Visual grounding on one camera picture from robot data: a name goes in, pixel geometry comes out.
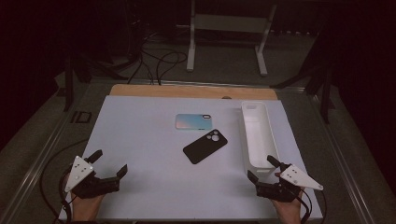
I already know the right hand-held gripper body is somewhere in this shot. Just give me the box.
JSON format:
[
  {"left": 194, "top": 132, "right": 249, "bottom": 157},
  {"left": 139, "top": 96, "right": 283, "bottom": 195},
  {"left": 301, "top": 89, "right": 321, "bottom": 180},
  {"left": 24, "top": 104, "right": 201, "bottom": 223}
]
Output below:
[{"left": 255, "top": 163, "right": 324, "bottom": 203}]

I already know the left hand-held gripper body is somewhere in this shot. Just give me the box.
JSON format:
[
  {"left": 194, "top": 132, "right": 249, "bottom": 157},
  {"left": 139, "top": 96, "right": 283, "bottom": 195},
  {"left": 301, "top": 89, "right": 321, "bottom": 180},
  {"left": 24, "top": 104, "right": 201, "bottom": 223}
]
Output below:
[{"left": 64, "top": 155, "right": 120, "bottom": 200}]

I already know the white plastic storage bin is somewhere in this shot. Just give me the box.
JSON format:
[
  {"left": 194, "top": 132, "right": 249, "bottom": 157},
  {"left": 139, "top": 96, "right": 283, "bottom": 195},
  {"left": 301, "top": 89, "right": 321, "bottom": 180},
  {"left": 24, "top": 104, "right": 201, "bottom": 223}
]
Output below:
[{"left": 240, "top": 100, "right": 281, "bottom": 175}]

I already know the black phone case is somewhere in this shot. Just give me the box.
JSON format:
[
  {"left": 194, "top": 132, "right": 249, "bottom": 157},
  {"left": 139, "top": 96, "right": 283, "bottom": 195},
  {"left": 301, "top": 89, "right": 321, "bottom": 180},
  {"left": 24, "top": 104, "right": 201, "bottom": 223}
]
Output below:
[{"left": 182, "top": 129, "right": 229, "bottom": 165}]

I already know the iridescent teal phone case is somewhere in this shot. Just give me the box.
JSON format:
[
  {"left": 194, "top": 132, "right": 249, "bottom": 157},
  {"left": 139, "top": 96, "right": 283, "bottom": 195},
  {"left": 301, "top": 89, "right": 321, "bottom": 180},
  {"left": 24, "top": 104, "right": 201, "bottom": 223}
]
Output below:
[{"left": 175, "top": 113, "right": 214, "bottom": 131}]

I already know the person's left hand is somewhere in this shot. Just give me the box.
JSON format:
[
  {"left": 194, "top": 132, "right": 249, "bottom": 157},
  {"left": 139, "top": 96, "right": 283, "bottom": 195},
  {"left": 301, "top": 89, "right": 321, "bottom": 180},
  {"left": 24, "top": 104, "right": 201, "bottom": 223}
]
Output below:
[{"left": 70, "top": 189, "right": 106, "bottom": 222}]

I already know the person's right hand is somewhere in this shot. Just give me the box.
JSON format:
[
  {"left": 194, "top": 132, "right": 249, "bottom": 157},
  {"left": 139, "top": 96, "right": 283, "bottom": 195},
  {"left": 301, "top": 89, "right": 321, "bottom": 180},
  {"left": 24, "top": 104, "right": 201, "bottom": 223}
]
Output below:
[{"left": 272, "top": 172, "right": 304, "bottom": 224}]

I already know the white table cover sheet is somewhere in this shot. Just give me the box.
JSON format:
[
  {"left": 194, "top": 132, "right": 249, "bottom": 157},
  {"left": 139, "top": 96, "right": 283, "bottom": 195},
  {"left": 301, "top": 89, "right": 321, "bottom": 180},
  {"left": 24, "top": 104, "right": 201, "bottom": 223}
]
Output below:
[{"left": 58, "top": 94, "right": 324, "bottom": 222}]

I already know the black tripod stand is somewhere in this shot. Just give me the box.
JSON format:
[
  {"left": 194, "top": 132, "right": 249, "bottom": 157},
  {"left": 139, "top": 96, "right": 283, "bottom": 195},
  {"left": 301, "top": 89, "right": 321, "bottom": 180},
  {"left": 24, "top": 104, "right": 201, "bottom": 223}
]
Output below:
[
  {"left": 270, "top": 66, "right": 335, "bottom": 124},
  {"left": 64, "top": 52, "right": 129, "bottom": 112}
]

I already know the white metal stand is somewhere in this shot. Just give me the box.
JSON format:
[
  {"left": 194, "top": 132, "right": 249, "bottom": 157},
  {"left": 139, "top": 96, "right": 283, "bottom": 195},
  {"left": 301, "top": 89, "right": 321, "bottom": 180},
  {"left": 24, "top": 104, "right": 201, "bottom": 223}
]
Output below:
[{"left": 186, "top": 0, "right": 278, "bottom": 77}]

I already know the right hand-held gripper cable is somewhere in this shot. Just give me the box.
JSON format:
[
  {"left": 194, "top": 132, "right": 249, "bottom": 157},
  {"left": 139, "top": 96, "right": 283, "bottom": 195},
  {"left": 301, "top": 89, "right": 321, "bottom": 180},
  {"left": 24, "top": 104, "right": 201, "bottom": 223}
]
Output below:
[{"left": 298, "top": 188, "right": 327, "bottom": 224}]

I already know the hand-held gripper cable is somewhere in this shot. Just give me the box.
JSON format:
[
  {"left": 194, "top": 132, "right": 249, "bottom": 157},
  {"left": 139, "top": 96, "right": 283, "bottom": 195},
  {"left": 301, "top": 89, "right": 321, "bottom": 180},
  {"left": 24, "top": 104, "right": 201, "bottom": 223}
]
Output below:
[
  {"left": 39, "top": 138, "right": 90, "bottom": 224},
  {"left": 298, "top": 188, "right": 327, "bottom": 224}
]

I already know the black rectangular floor frame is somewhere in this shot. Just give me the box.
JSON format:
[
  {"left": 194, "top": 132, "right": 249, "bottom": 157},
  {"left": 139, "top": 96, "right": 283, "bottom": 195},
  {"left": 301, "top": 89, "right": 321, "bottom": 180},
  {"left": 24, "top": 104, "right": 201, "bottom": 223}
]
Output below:
[{"left": 70, "top": 110, "right": 92, "bottom": 124}]

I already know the left hand-held gripper cable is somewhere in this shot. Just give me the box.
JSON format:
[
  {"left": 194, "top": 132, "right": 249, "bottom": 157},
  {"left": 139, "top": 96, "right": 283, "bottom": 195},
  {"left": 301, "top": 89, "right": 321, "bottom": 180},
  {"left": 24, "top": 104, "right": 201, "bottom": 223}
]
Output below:
[{"left": 39, "top": 138, "right": 90, "bottom": 224}]

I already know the metal floor rail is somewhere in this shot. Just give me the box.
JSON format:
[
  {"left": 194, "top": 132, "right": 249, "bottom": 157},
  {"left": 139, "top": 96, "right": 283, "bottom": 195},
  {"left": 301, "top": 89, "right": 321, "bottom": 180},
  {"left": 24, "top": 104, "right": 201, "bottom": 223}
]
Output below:
[
  {"left": 0, "top": 82, "right": 92, "bottom": 224},
  {"left": 306, "top": 92, "right": 375, "bottom": 224}
]

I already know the black floor cable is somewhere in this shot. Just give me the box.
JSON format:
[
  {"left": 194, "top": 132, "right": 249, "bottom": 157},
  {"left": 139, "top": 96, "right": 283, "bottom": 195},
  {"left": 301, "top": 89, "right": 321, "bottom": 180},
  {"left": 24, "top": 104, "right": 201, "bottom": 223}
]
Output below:
[{"left": 127, "top": 46, "right": 189, "bottom": 86}]

